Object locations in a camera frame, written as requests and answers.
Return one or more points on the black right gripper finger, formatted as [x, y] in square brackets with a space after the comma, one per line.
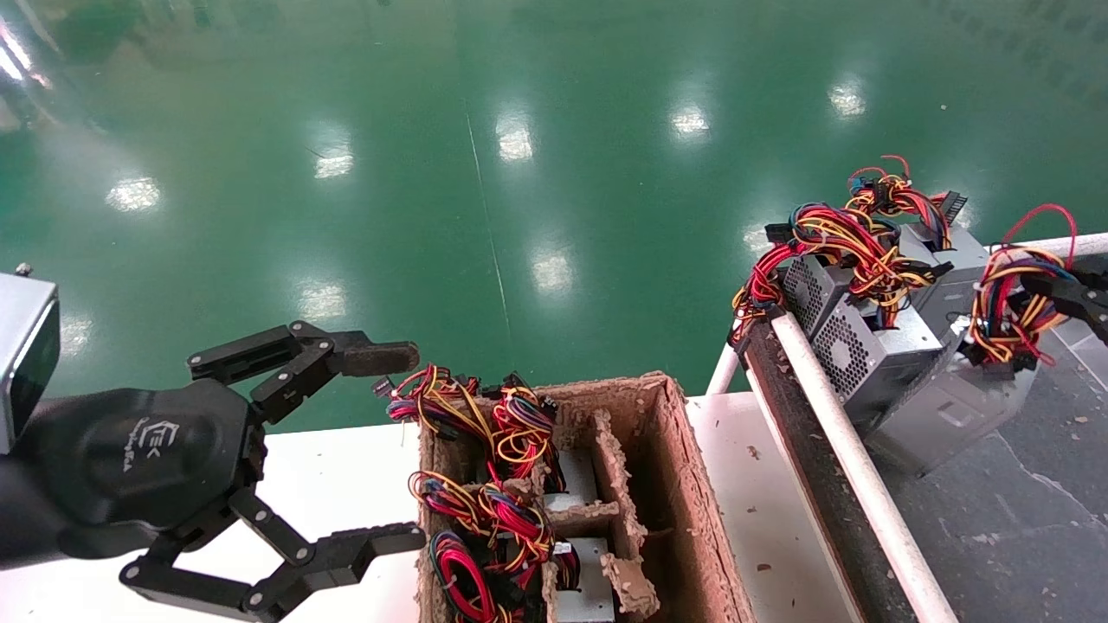
[1073, 290]
[1101, 320]

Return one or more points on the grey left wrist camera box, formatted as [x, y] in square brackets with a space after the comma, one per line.
[26, 355]

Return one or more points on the silver power supply with mesh grille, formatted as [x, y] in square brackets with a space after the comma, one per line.
[866, 355]

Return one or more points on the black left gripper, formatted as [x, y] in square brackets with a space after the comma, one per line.
[130, 459]

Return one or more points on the dark grey conveyor belt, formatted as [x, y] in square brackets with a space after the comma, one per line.
[1039, 519]

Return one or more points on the brown cardboard divider box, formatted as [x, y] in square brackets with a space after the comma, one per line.
[692, 519]

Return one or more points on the long white conveyor rail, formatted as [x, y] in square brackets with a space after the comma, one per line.
[866, 484]

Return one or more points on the white conveyor frame tube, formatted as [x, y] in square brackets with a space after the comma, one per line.
[1082, 244]
[723, 372]

